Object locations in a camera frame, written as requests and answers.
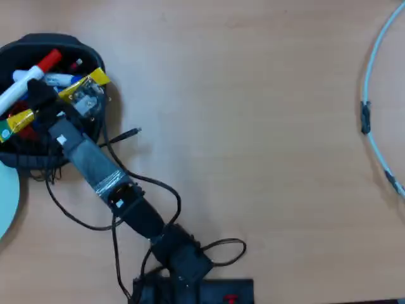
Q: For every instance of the short black tape wrap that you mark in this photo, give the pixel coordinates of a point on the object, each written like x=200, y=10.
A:
x=391, y=179

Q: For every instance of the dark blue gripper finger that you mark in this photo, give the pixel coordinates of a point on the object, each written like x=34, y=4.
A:
x=39, y=93

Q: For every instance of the red and black marker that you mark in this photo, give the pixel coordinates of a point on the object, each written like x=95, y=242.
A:
x=76, y=65

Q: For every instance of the bare camera circuit board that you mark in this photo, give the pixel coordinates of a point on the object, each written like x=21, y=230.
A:
x=85, y=101

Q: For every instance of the black bowl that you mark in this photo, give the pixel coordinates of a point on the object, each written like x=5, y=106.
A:
x=19, y=52

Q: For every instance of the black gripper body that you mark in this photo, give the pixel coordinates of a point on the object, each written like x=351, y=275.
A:
x=63, y=130

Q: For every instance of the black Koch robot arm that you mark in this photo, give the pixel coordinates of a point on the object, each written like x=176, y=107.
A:
x=91, y=161

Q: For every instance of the red clamp knob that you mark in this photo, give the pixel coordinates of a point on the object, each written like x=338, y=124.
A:
x=230, y=298

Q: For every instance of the white curved tube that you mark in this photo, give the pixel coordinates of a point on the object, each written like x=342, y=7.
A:
x=370, y=63

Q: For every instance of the long black tape wrap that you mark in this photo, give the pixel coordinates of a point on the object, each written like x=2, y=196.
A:
x=365, y=118

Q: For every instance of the white marker with blue print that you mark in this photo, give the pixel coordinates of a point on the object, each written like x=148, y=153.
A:
x=60, y=79

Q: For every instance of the yellow instant coffee stick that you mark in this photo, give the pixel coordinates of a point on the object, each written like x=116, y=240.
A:
x=19, y=122

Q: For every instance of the white round plate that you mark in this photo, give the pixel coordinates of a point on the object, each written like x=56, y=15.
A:
x=8, y=196

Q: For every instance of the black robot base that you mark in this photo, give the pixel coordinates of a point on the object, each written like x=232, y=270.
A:
x=215, y=291

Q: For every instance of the white marker with red cap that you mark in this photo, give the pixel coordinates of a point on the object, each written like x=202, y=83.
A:
x=19, y=85

